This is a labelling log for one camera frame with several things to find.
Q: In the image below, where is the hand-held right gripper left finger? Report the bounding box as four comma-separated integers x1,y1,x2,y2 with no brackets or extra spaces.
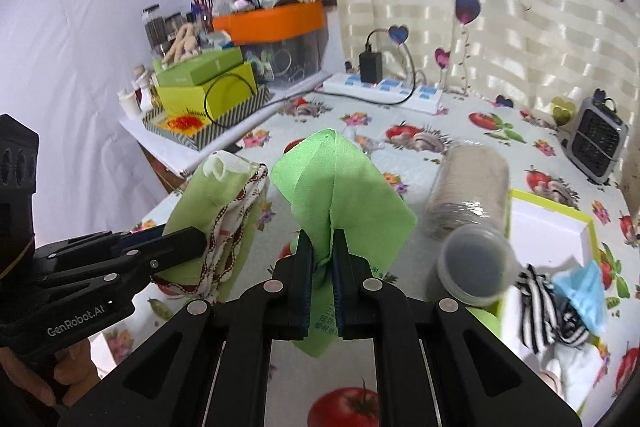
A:
60,229,316,427

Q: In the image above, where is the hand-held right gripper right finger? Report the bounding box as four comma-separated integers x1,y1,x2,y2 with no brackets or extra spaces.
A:
332,228,583,427

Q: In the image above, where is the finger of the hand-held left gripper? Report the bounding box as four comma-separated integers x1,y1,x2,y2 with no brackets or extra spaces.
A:
46,226,209,304
32,223,169,266

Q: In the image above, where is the green cloth with patterned trim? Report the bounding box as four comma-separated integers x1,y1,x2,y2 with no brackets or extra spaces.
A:
150,150,271,298

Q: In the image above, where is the bright green cloth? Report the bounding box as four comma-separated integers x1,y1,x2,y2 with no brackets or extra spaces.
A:
270,128,418,358

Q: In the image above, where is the black white striped cloth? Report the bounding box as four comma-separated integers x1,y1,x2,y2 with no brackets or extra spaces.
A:
515,263,592,355

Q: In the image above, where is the white box with green rim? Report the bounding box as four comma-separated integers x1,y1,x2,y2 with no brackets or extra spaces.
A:
492,188,616,413

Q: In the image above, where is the light blue cloth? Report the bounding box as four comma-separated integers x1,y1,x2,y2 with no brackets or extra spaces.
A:
552,259,608,338

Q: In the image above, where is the person's left hand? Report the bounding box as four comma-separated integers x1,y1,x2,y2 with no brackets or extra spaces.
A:
0,338,101,410

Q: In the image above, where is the fruit print tablecloth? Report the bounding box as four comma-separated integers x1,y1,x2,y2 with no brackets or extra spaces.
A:
95,87,638,427

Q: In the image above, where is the small white bottle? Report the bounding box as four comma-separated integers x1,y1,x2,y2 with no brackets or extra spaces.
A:
117,89,142,118

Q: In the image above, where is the lime green round container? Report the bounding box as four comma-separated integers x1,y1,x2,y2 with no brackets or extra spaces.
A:
465,304,503,333

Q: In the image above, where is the clear cylinder with beige contents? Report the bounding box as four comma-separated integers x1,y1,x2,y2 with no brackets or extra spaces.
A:
425,142,511,240

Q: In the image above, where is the flat green box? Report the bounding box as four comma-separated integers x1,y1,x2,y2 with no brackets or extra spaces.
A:
151,46,246,88

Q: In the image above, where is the beige wooden doll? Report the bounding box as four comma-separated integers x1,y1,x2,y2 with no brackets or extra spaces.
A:
161,23,201,66

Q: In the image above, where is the tall dark glass jar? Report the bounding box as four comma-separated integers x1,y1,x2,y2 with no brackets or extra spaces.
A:
141,4,168,58

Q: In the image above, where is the white power strip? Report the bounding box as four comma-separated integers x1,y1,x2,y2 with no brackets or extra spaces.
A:
322,72,446,115

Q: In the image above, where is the short dark glass jar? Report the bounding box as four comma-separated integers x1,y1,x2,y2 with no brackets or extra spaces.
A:
165,13,187,40

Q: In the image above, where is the black charger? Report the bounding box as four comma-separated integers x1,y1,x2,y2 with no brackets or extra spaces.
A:
359,51,383,85

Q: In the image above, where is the beige sock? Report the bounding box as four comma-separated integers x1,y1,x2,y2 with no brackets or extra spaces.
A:
537,369,561,394

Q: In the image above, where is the orange lid storage container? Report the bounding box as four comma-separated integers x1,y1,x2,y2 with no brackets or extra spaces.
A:
212,1,331,85

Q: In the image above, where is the white sock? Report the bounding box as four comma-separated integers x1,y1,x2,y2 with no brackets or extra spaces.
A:
542,342,608,413

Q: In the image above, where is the grey fan heater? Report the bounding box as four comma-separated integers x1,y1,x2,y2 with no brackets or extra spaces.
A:
567,89,630,185

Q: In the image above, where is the thin black cable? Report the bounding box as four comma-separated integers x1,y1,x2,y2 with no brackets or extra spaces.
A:
202,74,323,126

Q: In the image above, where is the black charger cable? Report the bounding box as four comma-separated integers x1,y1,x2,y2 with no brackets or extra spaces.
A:
365,26,420,108

